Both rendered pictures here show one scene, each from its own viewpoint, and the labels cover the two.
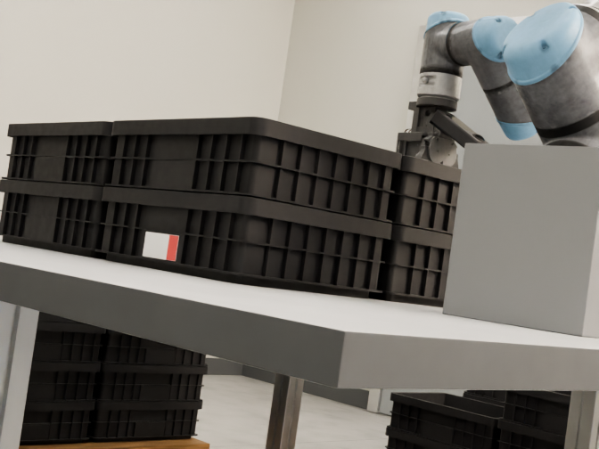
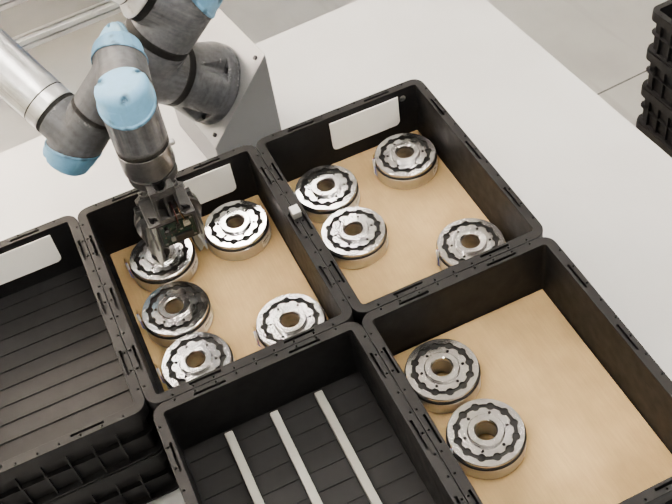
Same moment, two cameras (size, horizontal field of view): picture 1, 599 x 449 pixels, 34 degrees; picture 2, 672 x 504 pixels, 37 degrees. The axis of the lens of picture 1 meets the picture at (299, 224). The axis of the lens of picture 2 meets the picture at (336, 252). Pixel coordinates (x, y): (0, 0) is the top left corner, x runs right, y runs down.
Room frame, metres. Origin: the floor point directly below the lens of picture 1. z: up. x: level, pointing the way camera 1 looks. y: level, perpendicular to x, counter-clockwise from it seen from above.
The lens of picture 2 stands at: (2.56, 0.44, 2.01)
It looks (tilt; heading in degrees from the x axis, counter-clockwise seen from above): 49 degrees down; 205
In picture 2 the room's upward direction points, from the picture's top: 11 degrees counter-clockwise
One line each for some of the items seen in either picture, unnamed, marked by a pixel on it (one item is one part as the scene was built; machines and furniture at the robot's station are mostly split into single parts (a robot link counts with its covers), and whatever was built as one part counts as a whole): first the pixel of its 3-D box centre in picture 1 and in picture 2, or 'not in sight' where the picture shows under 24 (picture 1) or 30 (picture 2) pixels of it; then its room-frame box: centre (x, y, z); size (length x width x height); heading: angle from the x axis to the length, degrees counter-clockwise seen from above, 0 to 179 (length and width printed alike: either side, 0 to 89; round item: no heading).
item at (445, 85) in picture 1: (438, 89); (148, 155); (1.71, -0.21, 1.08); 0.08 x 0.08 x 0.05
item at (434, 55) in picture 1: (446, 45); (131, 112); (1.71, -0.21, 1.15); 0.09 x 0.08 x 0.11; 33
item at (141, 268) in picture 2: not in sight; (161, 255); (1.72, -0.24, 0.86); 0.10 x 0.10 x 0.01
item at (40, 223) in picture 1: (110, 225); not in sight; (1.87, 0.36, 0.76); 0.40 x 0.30 x 0.12; 41
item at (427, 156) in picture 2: not in sight; (405, 155); (1.44, 0.08, 0.86); 0.10 x 0.10 x 0.01
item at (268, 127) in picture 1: (252, 144); (391, 189); (1.57, 0.09, 0.92); 0.40 x 0.30 x 0.02; 41
